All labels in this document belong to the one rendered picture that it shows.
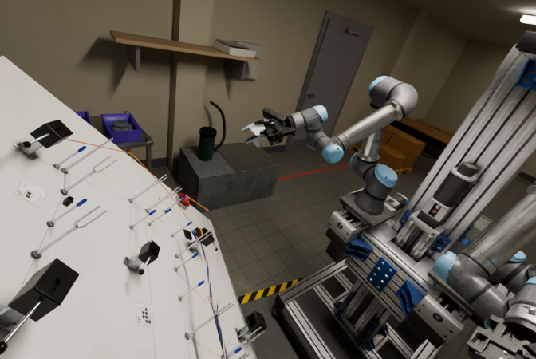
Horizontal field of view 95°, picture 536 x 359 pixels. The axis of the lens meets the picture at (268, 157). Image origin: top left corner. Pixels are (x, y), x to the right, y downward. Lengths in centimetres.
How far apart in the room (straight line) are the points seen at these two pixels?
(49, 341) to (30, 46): 246
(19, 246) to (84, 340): 19
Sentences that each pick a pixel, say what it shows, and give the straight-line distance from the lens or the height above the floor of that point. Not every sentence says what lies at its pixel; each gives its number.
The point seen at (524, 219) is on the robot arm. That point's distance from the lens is 92.
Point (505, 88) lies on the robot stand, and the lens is 134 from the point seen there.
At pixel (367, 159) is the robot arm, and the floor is 140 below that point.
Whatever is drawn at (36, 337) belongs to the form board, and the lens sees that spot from 56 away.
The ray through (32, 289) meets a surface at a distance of 46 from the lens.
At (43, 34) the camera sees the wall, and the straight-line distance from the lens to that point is 278.
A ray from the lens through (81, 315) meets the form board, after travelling 61.
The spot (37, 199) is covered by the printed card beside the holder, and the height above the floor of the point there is 147.
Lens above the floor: 189
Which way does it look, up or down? 29 degrees down
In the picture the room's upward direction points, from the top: 15 degrees clockwise
